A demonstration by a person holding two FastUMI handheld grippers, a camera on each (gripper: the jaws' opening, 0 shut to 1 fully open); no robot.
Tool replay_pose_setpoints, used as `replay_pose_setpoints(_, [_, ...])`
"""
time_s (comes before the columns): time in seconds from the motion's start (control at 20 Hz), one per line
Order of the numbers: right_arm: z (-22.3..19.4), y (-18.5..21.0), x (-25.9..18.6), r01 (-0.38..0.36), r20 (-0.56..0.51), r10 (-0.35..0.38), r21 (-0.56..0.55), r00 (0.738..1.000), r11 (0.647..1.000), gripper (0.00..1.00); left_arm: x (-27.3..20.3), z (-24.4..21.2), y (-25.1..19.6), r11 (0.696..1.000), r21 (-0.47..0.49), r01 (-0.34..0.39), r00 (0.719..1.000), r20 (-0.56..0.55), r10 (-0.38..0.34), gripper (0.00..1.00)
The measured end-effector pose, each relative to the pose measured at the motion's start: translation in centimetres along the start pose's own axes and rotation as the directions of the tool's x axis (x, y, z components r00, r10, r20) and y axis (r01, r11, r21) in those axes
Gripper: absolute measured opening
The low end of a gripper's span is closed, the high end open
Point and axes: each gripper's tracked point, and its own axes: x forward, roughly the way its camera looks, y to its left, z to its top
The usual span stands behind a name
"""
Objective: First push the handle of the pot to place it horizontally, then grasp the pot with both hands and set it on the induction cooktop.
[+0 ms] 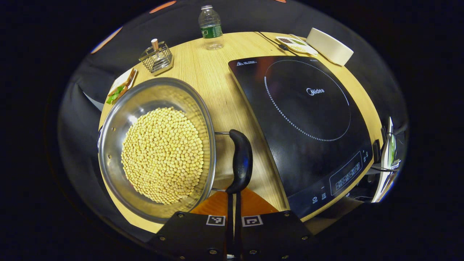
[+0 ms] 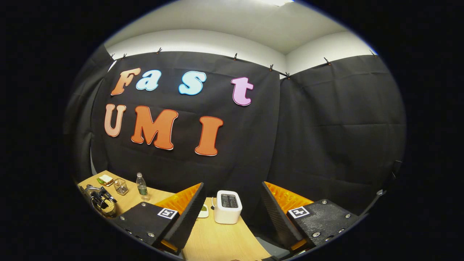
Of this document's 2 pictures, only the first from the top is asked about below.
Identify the sandwich with lettuce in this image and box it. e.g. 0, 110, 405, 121
106, 68, 137, 105

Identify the white divided plate with beans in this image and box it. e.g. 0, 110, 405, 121
275, 36, 319, 56

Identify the white and green object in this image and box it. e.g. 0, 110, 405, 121
373, 116, 401, 203

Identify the black power cable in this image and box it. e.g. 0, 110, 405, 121
256, 31, 287, 50

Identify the white toaster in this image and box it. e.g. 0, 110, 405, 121
306, 28, 354, 66

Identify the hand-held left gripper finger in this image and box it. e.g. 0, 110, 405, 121
148, 190, 235, 260
235, 187, 320, 260

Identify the wire mesh holder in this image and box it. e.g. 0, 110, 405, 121
139, 41, 174, 74

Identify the black induction cooktop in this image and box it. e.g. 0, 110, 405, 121
228, 55, 374, 219

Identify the clear plastic water bottle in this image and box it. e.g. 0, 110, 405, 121
198, 5, 224, 50

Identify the pile of yellow soybeans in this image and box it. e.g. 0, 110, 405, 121
121, 107, 204, 205

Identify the steel pot with black handle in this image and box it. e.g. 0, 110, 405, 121
98, 77, 253, 224

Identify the glass shaker wooden cap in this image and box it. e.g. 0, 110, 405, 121
150, 38, 165, 69

